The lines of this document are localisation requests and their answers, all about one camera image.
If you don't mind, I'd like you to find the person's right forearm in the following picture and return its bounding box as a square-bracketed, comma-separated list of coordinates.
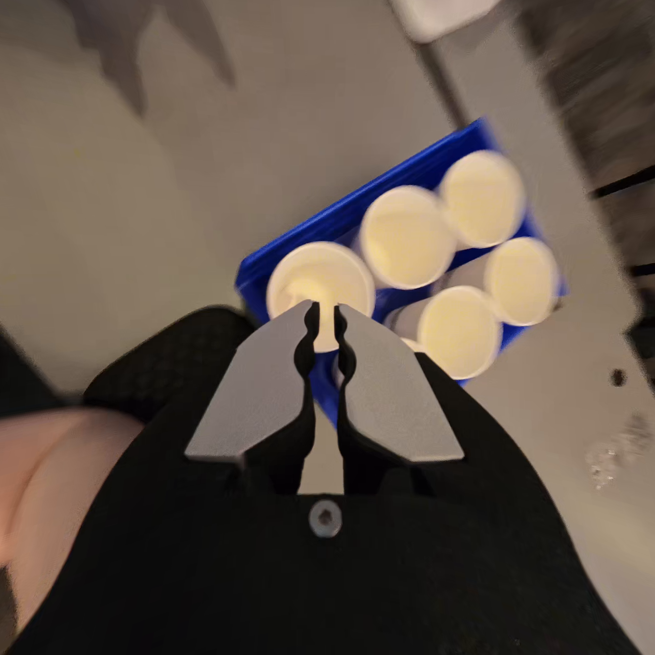
[0, 408, 144, 625]

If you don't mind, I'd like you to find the blue plastic bin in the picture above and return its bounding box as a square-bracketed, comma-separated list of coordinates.
[237, 118, 567, 427]

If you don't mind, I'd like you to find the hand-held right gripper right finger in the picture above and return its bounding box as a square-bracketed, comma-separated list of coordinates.
[336, 303, 465, 484]

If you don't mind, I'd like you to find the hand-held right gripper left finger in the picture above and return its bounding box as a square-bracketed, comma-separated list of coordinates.
[185, 299, 320, 482]

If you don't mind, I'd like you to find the white mount plate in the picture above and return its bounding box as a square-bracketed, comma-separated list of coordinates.
[389, 0, 504, 44]

